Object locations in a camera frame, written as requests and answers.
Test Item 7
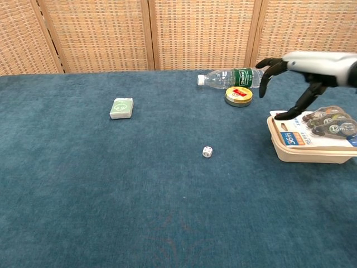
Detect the black and silver right hand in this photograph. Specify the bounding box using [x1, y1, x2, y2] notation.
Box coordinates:
[255, 51, 357, 121]

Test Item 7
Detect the correction tape blister pack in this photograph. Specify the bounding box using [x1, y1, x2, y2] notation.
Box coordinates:
[269, 105, 357, 149]

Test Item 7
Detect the round yellow red tin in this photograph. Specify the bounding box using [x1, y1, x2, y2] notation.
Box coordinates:
[224, 86, 254, 108]

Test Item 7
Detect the clear plastic water bottle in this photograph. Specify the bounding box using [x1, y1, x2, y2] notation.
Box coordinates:
[197, 67, 266, 90]

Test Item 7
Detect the beige plastic tray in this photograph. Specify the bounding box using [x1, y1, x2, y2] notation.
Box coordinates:
[266, 116, 357, 164]

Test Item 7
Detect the woven bamboo folding screen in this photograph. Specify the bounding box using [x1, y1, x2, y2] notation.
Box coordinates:
[0, 0, 357, 76]

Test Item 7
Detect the green and white card box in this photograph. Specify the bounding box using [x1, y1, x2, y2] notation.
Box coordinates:
[109, 97, 134, 120]

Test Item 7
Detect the blue carpet table cover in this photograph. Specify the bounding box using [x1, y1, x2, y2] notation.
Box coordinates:
[0, 65, 357, 268]

